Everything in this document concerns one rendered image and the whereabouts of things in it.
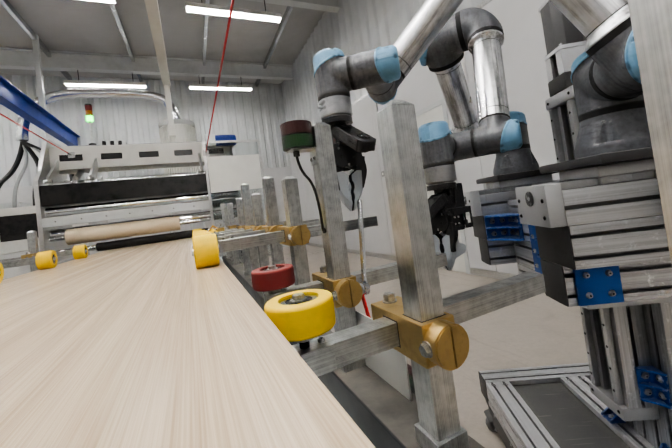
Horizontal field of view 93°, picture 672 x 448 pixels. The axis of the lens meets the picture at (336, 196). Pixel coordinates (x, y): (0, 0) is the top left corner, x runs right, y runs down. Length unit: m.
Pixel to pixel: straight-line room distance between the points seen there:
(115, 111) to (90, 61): 1.44
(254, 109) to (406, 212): 9.89
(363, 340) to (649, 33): 0.37
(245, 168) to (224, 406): 2.99
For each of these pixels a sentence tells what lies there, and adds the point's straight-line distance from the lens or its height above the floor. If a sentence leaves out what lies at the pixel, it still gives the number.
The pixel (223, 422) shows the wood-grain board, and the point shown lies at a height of 0.90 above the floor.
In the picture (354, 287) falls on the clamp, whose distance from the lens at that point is 0.61.
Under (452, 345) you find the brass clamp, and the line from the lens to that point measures 0.41.
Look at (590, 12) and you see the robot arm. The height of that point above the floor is 1.29.
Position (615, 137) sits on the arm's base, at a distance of 0.88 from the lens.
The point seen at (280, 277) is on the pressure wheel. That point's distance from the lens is 0.60.
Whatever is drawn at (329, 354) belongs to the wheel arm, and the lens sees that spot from 0.41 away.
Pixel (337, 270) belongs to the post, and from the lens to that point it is 0.62.
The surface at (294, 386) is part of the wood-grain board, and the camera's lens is 0.23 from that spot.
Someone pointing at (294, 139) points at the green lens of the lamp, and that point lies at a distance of 0.60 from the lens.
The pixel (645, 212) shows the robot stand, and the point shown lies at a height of 0.91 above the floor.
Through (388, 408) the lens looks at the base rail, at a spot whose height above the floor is 0.70.
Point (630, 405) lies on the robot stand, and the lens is 1.29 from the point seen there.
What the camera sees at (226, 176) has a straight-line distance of 3.14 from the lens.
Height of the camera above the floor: 1.01
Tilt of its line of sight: 2 degrees up
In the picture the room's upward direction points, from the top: 8 degrees counter-clockwise
